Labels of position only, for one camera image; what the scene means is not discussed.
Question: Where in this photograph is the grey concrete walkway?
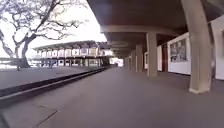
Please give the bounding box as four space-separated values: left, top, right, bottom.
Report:
0 66 224 128

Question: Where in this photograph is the pale two-storey building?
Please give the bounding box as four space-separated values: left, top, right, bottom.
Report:
31 39 115 68

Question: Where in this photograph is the concrete building with columns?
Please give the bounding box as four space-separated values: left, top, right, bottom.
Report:
85 0 224 95

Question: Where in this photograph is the dark kerb strip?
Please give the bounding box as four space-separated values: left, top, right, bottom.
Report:
0 65 113 108

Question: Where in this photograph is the grey paved open ground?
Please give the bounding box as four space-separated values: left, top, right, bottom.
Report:
0 65 101 90

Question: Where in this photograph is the large bare-branched tree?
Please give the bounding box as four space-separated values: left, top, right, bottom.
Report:
0 0 90 70

